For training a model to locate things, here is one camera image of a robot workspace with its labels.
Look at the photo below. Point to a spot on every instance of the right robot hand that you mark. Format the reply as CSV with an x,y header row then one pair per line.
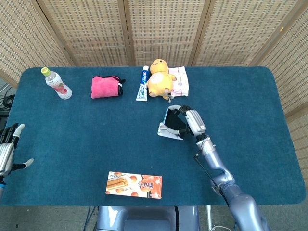
x,y
196,122

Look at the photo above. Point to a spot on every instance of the woven bamboo folding screen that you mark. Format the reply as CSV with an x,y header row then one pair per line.
x,y
163,29

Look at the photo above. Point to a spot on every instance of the white pink tissue packet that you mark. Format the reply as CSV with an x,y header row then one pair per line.
x,y
181,84

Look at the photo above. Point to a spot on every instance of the peach drink bottle green cap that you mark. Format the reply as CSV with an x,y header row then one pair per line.
x,y
59,87

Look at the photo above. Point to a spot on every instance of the orange egg roll snack box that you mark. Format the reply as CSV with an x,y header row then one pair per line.
x,y
134,184

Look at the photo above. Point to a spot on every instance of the white blue toothpaste tube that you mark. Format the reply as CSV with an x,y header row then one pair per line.
x,y
142,92

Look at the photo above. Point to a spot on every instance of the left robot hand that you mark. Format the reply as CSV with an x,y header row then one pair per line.
x,y
6,154

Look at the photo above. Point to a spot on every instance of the white table leg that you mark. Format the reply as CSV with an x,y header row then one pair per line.
x,y
209,216

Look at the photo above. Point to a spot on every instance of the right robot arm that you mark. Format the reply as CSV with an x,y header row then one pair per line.
x,y
231,190

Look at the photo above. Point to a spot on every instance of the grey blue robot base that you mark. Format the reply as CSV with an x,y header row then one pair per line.
x,y
144,219

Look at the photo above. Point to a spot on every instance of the white folding phone stand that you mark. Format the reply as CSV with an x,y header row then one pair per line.
x,y
163,132

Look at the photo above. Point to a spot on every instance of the black smartphone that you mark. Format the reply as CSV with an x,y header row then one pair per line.
x,y
174,121

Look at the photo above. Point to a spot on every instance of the blue felt table cover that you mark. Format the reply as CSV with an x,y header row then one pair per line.
x,y
96,134

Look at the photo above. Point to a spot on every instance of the yellow plush toy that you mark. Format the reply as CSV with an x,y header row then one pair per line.
x,y
158,83

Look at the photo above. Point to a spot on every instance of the pink folded towel black trim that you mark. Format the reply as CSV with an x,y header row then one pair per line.
x,y
103,87

